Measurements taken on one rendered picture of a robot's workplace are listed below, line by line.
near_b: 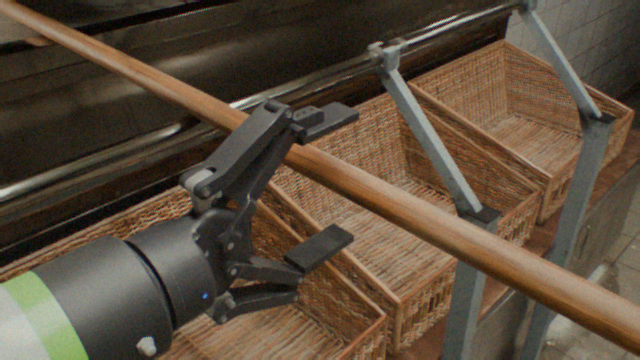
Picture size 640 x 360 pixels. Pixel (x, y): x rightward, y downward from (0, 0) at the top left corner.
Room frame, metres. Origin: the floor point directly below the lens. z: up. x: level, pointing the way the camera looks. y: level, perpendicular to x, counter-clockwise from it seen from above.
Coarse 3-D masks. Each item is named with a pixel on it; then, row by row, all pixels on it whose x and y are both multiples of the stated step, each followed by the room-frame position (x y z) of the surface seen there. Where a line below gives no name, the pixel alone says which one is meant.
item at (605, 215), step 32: (608, 192) 1.35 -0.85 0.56; (544, 224) 1.17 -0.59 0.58; (608, 224) 1.50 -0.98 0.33; (544, 256) 1.06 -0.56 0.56; (576, 256) 1.29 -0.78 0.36; (480, 320) 0.84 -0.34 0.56; (512, 320) 1.00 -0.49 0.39; (192, 352) 0.74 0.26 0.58; (416, 352) 0.74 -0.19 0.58; (480, 352) 0.89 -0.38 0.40; (512, 352) 1.06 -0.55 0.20
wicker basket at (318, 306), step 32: (96, 224) 0.81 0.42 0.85; (128, 224) 0.84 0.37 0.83; (256, 224) 0.93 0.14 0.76; (288, 224) 0.88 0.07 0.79; (32, 256) 0.72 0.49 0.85; (320, 288) 0.81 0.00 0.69; (352, 288) 0.74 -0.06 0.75; (192, 320) 0.82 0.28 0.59; (256, 320) 0.82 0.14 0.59; (288, 320) 0.82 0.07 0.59; (320, 320) 0.80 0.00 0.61; (352, 320) 0.74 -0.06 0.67; (384, 320) 0.69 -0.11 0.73; (224, 352) 0.73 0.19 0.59; (256, 352) 0.73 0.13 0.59; (288, 352) 0.73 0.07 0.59; (320, 352) 0.73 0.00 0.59; (352, 352) 0.62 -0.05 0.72; (384, 352) 0.69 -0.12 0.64
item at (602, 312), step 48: (0, 0) 0.99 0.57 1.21; (96, 48) 0.75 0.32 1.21; (192, 96) 0.59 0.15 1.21; (336, 192) 0.42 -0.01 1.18; (384, 192) 0.39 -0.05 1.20; (432, 240) 0.34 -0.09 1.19; (480, 240) 0.32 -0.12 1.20; (528, 288) 0.29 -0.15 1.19; (576, 288) 0.27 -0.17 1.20; (624, 336) 0.24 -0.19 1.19
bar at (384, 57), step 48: (528, 0) 1.18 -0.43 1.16; (384, 48) 0.85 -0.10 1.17; (240, 96) 0.65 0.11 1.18; (288, 96) 0.69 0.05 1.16; (576, 96) 1.09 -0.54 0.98; (144, 144) 0.54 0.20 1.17; (432, 144) 0.77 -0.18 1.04; (0, 192) 0.44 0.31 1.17; (48, 192) 0.46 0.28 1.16; (576, 192) 1.04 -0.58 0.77; (576, 240) 1.05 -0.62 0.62; (480, 288) 0.70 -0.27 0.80; (528, 336) 1.05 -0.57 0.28
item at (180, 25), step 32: (224, 0) 1.11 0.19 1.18; (256, 0) 1.14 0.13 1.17; (288, 0) 1.20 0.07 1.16; (96, 32) 0.90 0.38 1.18; (128, 32) 0.93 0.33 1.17; (160, 32) 0.98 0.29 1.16; (192, 32) 1.02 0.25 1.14; (0, 64) 0.79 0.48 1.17; (32, 64) 0.82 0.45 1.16; (64, 64) 0.85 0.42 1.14
